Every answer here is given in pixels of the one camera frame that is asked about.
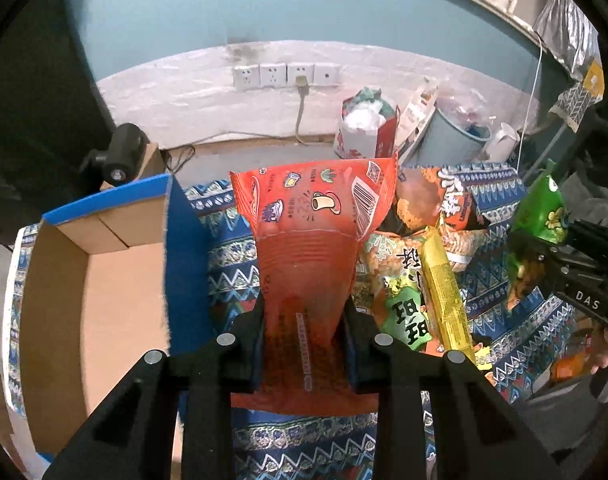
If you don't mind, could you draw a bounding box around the red-orange snack bag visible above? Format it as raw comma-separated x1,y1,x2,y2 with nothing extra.
230,157,397,416

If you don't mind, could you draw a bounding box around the blue patterned bedspread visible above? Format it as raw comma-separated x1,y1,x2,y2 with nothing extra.
2,165,574,479

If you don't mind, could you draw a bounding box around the black orange noodle snack bag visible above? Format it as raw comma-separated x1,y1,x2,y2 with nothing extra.
393,167,490,232

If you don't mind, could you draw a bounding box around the blue-rimmed cardboard box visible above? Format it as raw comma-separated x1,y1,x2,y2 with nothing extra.
19,174,215,455

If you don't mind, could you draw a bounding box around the yellow long snack pack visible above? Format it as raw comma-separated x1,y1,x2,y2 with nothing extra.
420,226,475,363

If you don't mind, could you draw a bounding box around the grey-blue waste bin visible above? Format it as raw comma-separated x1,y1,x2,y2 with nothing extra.
416,107,492,166

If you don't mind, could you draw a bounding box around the white wall socket strip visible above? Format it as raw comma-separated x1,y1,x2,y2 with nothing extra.
232,62,341,91

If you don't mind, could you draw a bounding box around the orange green-label snack bag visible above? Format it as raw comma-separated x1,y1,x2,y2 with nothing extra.
356,226,491,356

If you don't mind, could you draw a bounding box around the grey plug with cable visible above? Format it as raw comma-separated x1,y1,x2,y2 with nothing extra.
294,75,333,146

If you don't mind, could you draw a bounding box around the white red paper bag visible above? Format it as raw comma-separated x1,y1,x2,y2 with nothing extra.
333,87,400,159

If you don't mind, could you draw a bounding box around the operator right hand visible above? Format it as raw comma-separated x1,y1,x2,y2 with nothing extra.
589,326,608,375

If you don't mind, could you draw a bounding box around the white kettle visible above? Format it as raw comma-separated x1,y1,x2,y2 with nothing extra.
484,122,519,162

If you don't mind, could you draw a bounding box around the small brown cardboard box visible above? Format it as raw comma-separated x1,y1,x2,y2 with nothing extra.
100,143,166,191

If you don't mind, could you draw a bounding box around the black camera on tripod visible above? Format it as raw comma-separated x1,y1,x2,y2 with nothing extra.
80,124,149,186

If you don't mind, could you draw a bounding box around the green pea snack bag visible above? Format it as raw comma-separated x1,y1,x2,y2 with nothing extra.
507,160,568,311

